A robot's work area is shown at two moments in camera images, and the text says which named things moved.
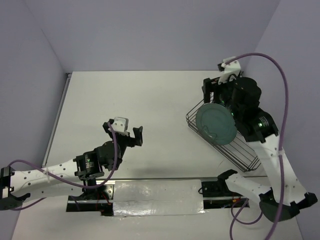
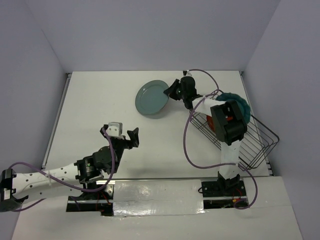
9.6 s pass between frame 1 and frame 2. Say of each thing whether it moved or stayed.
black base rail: stayed
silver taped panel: stayed
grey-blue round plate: moved
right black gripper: moved
